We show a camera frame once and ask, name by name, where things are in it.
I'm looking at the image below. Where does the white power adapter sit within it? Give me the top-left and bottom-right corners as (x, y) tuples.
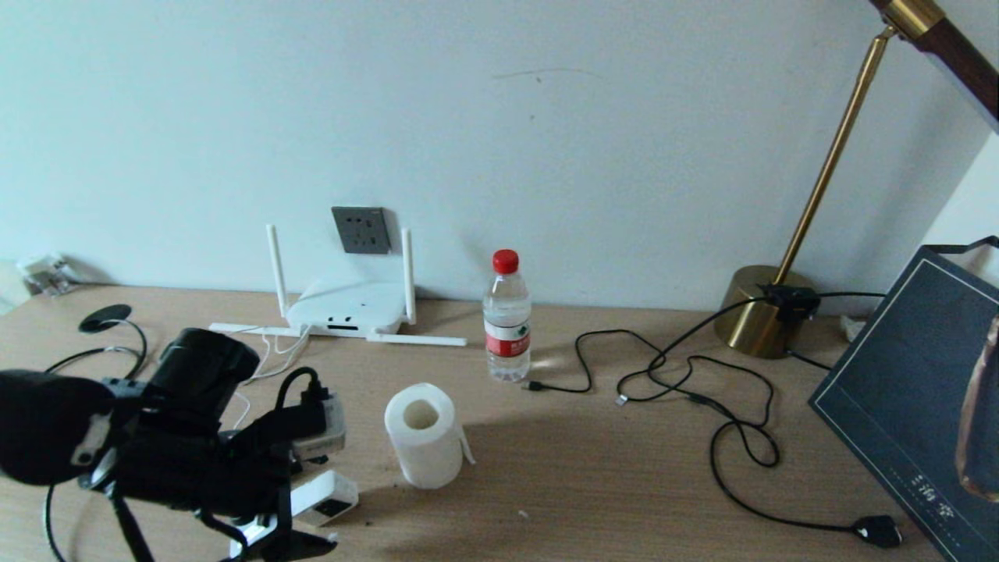
(291, 470), (360, 528)

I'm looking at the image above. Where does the thin white adapter cable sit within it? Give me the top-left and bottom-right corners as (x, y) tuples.
(231, 326), (311, 430)

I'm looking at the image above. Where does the white router with antennas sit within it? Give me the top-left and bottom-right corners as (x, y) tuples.
(209, 225), (468, 347)

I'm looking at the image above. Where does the white toilet paper roll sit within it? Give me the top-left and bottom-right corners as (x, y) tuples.
(384, 382), (475, 490)

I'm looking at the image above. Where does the black desk grommet cover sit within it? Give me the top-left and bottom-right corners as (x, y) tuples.
(78, 304), (132, 334)

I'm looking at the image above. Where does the water bottle red cap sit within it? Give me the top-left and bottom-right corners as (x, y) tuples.
(483, 249), (533, 382)

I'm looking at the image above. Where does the brass desk lamp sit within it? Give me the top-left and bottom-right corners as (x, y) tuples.
(716, 0), (999, 360)

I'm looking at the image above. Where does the black power block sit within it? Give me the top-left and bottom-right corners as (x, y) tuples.
(761, 283), (822, 321)

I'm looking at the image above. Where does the dark gift bag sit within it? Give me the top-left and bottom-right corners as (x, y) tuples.
(809, 238), (999, 562)

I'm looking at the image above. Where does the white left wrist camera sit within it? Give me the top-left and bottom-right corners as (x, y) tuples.
(290, 390), (347, 463)

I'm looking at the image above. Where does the thick black looped cable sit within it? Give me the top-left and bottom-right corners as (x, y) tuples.
(43, 318), (149, 562)

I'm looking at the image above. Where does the small white object by wall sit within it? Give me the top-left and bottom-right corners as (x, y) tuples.
(16, 252), (79, 296)

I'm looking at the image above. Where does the grey wall socket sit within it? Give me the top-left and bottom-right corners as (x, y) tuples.
(332, 206), (392, 255)

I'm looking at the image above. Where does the black cable silver connector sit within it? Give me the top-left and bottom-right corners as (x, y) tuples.
(617, 295), (781, 407)

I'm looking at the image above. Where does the black lamp power cord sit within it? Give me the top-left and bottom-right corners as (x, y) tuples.
(524, 329), (905, 550)

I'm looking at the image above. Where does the brown ribbon bag handle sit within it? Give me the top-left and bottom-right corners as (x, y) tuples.
(958, 316), (999, 504)

